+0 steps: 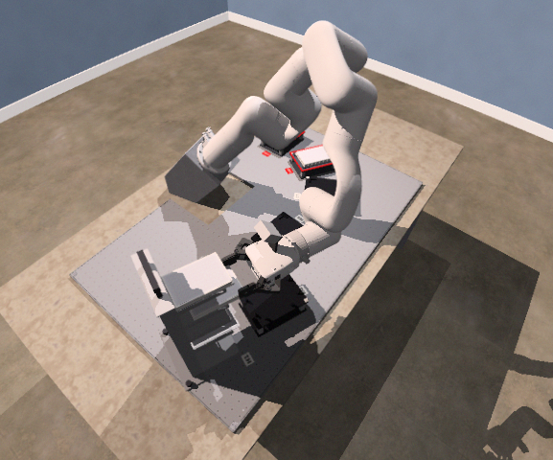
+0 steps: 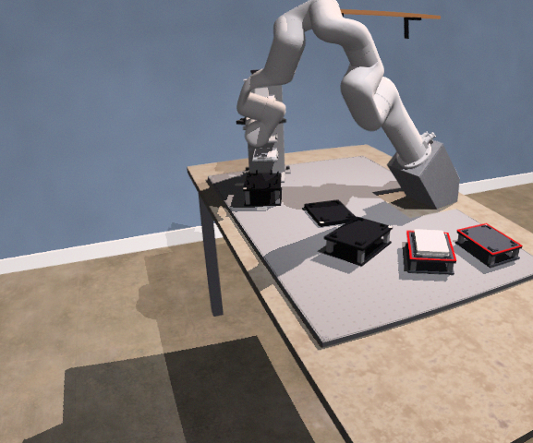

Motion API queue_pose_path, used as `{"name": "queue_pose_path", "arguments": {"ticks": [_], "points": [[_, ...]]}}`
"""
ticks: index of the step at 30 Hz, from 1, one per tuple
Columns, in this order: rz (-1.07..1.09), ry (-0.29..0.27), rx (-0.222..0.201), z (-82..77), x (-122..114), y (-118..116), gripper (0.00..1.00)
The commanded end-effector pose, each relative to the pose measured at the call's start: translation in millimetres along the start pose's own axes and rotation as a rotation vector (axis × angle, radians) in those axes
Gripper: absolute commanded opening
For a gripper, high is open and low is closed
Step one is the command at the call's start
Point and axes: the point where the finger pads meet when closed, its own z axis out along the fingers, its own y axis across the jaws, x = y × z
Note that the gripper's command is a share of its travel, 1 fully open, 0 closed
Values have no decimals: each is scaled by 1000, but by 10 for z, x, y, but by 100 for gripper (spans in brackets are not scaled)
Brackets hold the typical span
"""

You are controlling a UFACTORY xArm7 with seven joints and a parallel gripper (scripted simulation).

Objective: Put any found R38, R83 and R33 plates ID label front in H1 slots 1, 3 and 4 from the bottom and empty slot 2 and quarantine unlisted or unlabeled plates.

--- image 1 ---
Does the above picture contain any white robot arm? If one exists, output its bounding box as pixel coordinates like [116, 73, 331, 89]
[197, 21, 378, 264]

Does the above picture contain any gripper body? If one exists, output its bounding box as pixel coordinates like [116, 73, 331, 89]
[245, 235, 300, 286]

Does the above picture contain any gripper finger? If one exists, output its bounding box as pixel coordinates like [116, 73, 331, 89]
[221, 238, 254, 266]
[238, 274, 281, 299]

